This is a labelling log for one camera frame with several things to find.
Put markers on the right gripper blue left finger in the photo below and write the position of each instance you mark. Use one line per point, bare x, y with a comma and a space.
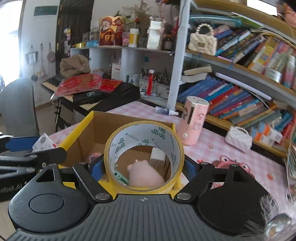
97, 168

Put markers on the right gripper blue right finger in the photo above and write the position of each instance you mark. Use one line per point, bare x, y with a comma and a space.
191, 168

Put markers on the blue purple toy truck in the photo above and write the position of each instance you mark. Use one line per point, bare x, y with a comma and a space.
92, 157

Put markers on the large pink plush toy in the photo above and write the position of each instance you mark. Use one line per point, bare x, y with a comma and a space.
142, 174

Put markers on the yellow tape roll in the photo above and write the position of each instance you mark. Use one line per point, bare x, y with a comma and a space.
148, 140

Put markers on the grey chair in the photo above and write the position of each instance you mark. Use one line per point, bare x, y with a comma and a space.
18, 109

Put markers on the yellow cardboard box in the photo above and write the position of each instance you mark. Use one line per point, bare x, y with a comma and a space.
91, 135

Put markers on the white quilted purse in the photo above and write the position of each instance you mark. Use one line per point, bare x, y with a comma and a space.
239, 138

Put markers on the pink cylindrical container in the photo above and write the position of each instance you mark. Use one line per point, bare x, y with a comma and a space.
192, 120

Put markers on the small white glue bottle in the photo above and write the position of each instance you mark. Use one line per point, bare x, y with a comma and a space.
165, 111

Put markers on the row of leaning books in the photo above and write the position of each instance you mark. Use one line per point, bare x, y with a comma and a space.
239, 106

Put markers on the orange white box lower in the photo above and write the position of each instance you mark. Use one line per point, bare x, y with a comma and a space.
257, 136

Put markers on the orange white box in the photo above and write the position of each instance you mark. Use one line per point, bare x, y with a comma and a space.
257, 136
270, 132

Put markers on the black keyboard piano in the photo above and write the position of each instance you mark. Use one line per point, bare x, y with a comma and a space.
99, 100

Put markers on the pink cartoon desk mat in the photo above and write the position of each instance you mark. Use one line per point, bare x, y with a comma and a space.
212, 148

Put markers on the red paper packets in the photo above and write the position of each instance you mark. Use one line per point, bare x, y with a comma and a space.
84, 83

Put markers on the orange white box upper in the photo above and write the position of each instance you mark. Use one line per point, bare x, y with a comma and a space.
270, 132

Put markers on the brown crumpled cloth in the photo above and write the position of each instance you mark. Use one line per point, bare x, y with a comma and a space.
74, 65

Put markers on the wooden white bookshelf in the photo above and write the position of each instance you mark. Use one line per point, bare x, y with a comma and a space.
254, 50

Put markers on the red fortune god box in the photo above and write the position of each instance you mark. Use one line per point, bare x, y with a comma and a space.
111, 30

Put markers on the cream pearl handle handbag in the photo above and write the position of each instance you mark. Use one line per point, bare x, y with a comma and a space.
202, 43

